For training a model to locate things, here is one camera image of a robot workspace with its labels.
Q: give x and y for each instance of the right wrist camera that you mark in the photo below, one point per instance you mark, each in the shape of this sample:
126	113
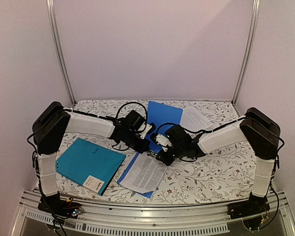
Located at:
161	141

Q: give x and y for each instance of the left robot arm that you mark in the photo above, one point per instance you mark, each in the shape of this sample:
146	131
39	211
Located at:
49	129

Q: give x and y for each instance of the blue ring binder folder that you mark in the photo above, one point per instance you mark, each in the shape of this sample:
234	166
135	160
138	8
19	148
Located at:
159	114

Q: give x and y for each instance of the left aluminium frame post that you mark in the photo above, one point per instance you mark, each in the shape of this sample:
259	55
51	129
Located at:
59	52

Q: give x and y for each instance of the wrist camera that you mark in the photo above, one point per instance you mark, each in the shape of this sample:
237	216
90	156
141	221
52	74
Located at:
161	141
147	130

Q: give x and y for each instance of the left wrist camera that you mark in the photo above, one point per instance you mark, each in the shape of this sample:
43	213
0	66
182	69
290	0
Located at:
147	130

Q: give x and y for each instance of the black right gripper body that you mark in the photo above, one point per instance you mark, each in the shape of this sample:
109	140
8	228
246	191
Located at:
178	152

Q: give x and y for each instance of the aluminium frame post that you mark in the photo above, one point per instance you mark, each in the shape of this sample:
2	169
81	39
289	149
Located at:
247	51
59	52

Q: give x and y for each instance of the right aluminium frame post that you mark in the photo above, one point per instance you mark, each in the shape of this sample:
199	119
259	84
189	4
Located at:
247	51

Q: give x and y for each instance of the right arm base board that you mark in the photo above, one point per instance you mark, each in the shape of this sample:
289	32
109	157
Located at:
254	205

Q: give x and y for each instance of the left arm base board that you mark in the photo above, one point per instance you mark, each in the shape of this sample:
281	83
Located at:
61	208

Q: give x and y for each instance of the teal box with label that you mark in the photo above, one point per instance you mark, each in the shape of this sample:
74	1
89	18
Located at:
89	165

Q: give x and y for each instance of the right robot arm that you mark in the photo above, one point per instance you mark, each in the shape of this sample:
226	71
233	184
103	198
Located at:
254	127

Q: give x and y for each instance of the printed paper sheet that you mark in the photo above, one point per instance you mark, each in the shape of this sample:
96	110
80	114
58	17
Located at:
143	174
193	119

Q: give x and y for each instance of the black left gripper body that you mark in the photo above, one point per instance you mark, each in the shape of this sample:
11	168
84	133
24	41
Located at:
130	142

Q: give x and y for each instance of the aluminium front rail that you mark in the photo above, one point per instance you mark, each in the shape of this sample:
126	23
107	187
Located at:
101	218

